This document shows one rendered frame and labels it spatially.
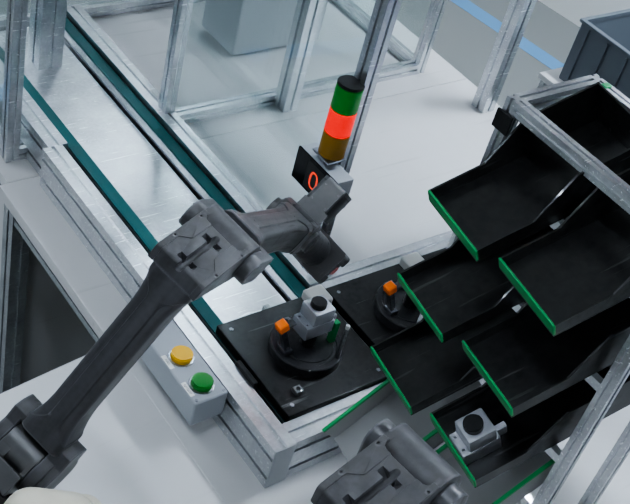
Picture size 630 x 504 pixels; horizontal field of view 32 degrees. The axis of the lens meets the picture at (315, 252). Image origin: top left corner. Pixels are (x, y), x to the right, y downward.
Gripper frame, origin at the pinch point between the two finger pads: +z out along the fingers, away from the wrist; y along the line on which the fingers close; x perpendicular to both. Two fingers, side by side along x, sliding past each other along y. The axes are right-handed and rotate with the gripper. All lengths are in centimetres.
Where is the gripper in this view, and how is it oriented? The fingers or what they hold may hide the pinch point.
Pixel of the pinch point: (332, 269)
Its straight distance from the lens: 192.5
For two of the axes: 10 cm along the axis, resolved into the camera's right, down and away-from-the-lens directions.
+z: 3.5, 3.8, 8.6
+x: -7.4, 6.7, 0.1
